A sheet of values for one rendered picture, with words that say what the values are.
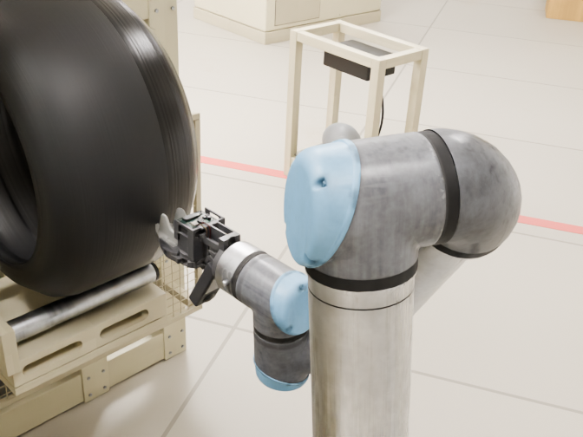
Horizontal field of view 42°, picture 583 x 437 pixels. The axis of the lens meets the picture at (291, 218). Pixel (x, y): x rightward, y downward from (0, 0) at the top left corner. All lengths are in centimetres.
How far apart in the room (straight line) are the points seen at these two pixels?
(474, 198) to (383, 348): 18
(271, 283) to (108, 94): 43
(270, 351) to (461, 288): 219
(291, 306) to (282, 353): 10
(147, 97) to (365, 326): 73
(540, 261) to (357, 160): 299
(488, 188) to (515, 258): 289
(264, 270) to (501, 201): 51
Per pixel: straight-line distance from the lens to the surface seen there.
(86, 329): 159
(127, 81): 135
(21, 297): 181
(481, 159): 75
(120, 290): 162
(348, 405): 82
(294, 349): 122
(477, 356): 298
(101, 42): 137
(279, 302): 115
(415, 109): 378
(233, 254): 122
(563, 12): 810
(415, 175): 71
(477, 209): 75
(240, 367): 280
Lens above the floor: 182
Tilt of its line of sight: 29 degrees down
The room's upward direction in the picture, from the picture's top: 3 degrees clockwise
